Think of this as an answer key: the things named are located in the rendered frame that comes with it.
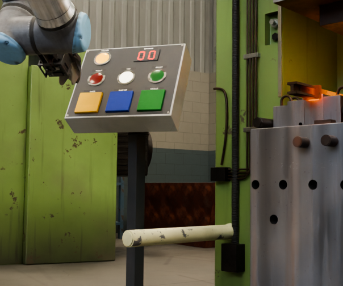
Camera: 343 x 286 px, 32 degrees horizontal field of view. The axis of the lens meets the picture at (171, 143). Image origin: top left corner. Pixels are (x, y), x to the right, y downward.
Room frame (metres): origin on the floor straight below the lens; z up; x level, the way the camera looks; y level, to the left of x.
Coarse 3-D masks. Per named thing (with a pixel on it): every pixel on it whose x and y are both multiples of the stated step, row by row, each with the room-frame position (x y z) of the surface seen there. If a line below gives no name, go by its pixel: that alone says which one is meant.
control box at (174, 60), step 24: (120, 48) 1.89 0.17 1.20; (144, 48) 1.86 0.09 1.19; (168, 48) 1.83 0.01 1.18; (96, 72) 1.86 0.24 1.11; (120, 72) 1.83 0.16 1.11; (144, 72) 1.81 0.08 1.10; (168, 72) 1.78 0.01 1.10; (72, 96) 1.83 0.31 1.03; (168, 96) 1.73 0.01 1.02; (72, 120) 1.80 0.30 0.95; (96, 120) 1.78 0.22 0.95; (120, 120) 1.76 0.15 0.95; (144, 120) 1.74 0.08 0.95; (168, 120) 1.72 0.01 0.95
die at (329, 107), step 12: (324, 96) 1.53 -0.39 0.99; (336, 96) 1.51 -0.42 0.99; (276, 108) 1.63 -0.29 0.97; (288, 108) 1.60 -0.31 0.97; (300, 108) 1.58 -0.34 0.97; (312, 108) 1.55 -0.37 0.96; (324, 108) 1.53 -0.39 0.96; (336, 108) 1.51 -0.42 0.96; (276, 120) 1.63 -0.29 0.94; (288, 120) 1.60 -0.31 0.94; (300, 120) 1.58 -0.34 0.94; (312, 120) 1.56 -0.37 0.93; (336, 120) 1.51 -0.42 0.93
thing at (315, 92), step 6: (288, 84) 1.48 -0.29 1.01; (294, 84) 1.47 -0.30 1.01; (300, 84) 1.48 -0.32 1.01; (306, 84) 1.50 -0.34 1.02; (294, 90) 1.48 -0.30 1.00; (300, 90) 1.50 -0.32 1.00; (306, 90) 1.52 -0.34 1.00; (312, 90) 1.54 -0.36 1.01; (318, 90) 1.53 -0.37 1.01; (324, 90) 1.56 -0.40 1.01; (300, 96) 1.52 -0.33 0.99; (306, 96) 1.52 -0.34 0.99; (312, 96) 1.52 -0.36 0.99; (318, 96) 1.53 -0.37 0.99
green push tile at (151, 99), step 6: (144, 90) 1.76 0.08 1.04; (150, 90) 1.75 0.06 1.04; (156, 90) 1.75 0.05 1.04; (162, 90) 1.74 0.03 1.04; (144, 96) 1.75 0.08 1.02; (150, 96) 1.74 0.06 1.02; (156, 96) 1.73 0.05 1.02; (162, 96) 1.73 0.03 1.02; (144, 102) 1.73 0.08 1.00; (150, 102) 1.73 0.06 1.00; (156, 102) 1.72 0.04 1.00; (162, 102) 1.72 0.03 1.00; (138, 108) 1.73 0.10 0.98; (144, 108) 1.72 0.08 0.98; (150, 108) 1.71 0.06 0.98; (156, 108) 1.71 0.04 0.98
